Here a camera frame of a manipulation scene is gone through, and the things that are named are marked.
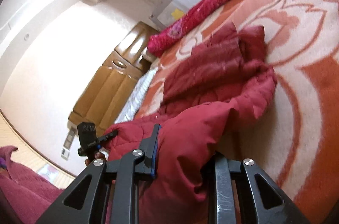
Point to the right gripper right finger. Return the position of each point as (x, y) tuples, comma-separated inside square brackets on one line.
[(259, 198)]

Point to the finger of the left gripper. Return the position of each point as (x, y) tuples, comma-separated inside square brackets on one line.
[(108, 136)]

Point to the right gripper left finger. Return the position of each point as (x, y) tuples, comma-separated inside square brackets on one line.
[(107, 189)]

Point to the red quilted puffer jacket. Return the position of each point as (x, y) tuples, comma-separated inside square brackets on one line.
[(223, 86)]

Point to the person's left hand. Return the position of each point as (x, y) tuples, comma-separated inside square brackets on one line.
[(97, 155)]

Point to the white checked pillow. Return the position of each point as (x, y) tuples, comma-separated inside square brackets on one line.
[(136, 98)]

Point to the wooden headboard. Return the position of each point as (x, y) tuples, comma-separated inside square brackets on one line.
[(112, 84)]

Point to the orange white floral blanket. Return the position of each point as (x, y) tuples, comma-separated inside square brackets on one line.
[(295, 140)]

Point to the pink fleece sleeve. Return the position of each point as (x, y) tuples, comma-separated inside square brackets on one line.
[(28, 194)]

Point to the rolled pink floral quilt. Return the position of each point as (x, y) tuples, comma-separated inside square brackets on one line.
[(212, 1)]

